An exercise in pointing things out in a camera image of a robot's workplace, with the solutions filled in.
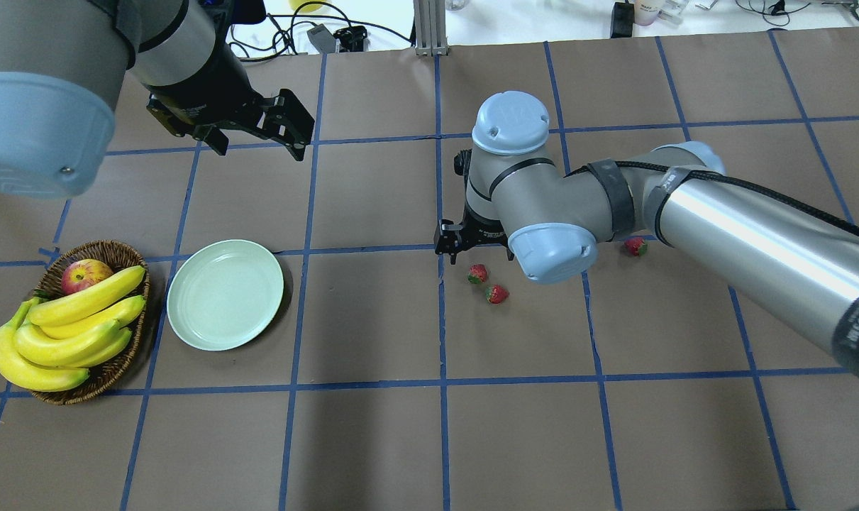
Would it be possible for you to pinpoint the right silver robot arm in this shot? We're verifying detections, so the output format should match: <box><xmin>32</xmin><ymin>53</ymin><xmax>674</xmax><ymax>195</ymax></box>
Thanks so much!
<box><xmin>433</xmin><ymin>91</ymin><xmax>859</xmax><ymax>379</ymax></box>

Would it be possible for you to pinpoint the red strawberry far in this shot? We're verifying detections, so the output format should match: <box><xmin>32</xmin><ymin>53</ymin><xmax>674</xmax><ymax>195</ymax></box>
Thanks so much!
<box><xmin>466</xmin><ymin>264</ymin><xmax>489</xmax><ymax>285</ymax></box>

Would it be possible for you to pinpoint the yellow banana bunch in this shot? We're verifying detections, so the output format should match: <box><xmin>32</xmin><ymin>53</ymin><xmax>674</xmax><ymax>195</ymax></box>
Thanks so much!
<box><xmin>0</xmin><ymin>265</ymin><xmax>146</xmax><ymax>392</ymax></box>

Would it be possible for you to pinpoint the black power adapter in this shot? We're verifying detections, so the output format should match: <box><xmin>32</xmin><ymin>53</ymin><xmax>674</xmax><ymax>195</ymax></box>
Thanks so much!
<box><xmin>609</xmin><ymin>1</ymin><xmax>636</xmax><ymax>39</ymax></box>

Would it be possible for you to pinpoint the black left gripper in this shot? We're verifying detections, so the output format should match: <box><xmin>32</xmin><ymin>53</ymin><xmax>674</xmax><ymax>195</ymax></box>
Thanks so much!
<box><xmin>145</xmin><ymin>43</ymin><xmax>315</xmax><ymax>161</ymax></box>

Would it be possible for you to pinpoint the red apple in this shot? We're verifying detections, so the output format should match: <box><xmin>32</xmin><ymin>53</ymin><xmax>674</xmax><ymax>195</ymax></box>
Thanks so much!
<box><xmin>60</xmin><ymin>258</ymin><xmax>114</xmax><ymax>295</ymax></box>

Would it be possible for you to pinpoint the red strawberry near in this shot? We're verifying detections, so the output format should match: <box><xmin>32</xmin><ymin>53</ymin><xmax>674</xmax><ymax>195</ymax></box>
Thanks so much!
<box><xmin>484</xmin><ymin>284</ymin><xmax>510</xmax><ymax>304</ymax></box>

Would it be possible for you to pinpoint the light green plate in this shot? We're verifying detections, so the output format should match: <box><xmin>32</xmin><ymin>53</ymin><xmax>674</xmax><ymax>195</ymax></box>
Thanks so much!
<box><xmin>166</xmin><ymin>239</ymin><xmax>284</xmax><ymax>351</ymax></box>

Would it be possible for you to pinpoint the red strawberry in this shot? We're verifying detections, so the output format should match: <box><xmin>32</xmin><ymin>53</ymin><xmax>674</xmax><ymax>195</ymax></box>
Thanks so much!
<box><xmin>466</xmin><ymin>264</ymin><xmax>489</xmax><ymax>285</ymax></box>
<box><xmin>484</xmin><ymin>284</ymin><xmax>510</xmax><ymax>304</ymax></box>

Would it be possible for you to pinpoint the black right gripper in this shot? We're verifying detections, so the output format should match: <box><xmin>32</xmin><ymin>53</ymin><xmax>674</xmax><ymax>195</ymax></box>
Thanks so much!
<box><xmin>433</xmin><ymin>149</ymin><xmax>508</xmax><ymax>256</ymax></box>

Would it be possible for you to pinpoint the woven wicker basket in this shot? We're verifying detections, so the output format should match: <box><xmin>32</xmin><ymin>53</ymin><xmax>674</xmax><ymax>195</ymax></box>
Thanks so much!
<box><xmin>26</xmin><ymin>239</ymin><xmax>153</xmax><ymax>405</ymax></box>

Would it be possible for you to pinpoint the white paper cup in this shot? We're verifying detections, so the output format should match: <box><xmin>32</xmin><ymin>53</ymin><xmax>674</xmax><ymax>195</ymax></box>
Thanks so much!
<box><xmin>631</xmin><ymin>0</ymin><xmax>666</xmax><ymax>26</ymax></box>

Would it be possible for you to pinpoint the aluminium frame post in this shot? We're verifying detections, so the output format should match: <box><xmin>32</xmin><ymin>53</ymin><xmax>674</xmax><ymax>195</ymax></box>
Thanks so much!
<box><xmin>413</xmin><ymin>1</ymin><xmax>450</xmax><ymax>56</ymax></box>

